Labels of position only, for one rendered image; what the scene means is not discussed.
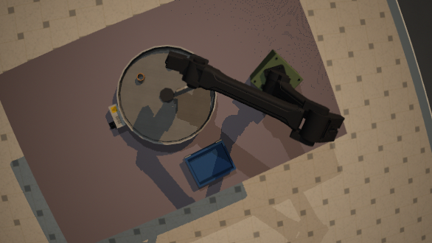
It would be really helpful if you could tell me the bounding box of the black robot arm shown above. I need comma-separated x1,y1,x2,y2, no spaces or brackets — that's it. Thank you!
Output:
165,51,345,147

